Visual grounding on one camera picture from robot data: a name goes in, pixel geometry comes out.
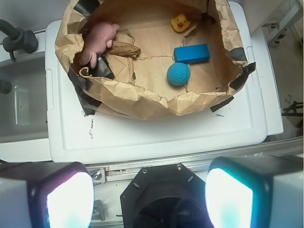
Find white plastic bin lid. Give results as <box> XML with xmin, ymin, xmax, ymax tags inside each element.
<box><xmin>45</xmin><ymin>1</ymin><xmax>284</xmax><ymax>164</ymax></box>

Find blue rectangular block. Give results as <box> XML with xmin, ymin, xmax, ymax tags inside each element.
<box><xmin>173</xmin><ymin>44</ymin><xmax>210</xmax><ymax>64</ymax></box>

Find crumpled brown paper liner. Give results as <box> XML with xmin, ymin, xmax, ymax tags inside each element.
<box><xmin>55</xmin><ymin>0</ymin><xmax>255</xmax><ymax>120</ymax></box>

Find brown wood-like chunk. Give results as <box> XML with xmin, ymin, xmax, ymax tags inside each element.
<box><xmin>109</xmin><ymin>41</ymin><xmax>141</xmax><ymax>58</ymax></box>

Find pink plush toy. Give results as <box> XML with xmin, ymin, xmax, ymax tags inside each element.
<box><xmin>79</xmin><ymin>22</ymin><xmax>120</xmax><ymax>69</ymax></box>

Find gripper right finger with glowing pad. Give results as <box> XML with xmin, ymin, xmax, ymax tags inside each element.
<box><xmin>205</xmin><ymin>156</ymin><xmax>304</xmax><ymax>228</ymax></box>

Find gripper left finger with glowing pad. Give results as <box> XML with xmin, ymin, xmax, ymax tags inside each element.
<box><xmin>0</xmin><ymin>161</ymin><xmax>94</xmax><ymax>228</ymax></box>

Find black tripod legs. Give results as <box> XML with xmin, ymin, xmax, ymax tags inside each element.
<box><xmin>282</xmin><ymin>101</ymin><xmax>304</xmax><ymax>128</ymax></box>

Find black octagonal mount plate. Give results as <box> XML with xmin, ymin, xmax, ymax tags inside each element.
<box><xmin>120</xmin><ymin>163</ymin><xmax>213</xmax><ymax>228</ymax></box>

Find clear plastic storage bin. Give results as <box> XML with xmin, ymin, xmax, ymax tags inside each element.
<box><xmin>0</xmin><ymin>51</ymin><xmax>52</xmax><ymax>144</ymax></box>

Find blue dimpled ball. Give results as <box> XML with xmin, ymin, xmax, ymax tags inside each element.
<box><xmin>167</xmin><ymin>63</ymin><xmax>190</xmax><ymax>86</ymax></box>

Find yellow rubber duck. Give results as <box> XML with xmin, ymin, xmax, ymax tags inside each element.
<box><xmin>171</xmin><ymin>14</ymin><xmax>190</xmax><ymax>33</ymax></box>

